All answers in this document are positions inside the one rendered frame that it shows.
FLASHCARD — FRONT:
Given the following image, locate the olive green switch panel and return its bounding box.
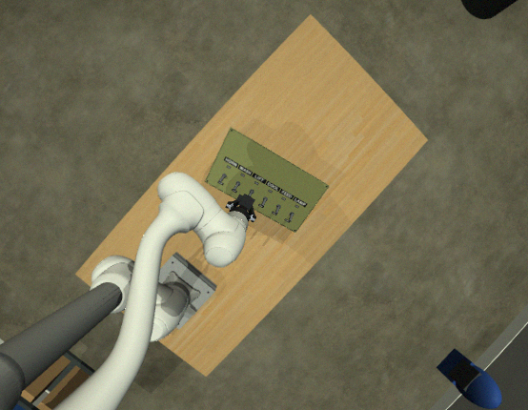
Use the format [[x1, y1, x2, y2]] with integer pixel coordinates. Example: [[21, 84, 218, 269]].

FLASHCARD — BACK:
[[205, 127, 329, 233]]

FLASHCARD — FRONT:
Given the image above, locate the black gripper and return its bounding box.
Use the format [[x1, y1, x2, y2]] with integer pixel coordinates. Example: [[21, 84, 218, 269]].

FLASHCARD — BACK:
[[226, 200, 256, 222]]

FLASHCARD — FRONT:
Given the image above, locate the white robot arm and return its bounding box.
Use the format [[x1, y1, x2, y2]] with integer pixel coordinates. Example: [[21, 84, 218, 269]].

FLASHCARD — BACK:
[[0, 172, 249, 410]]

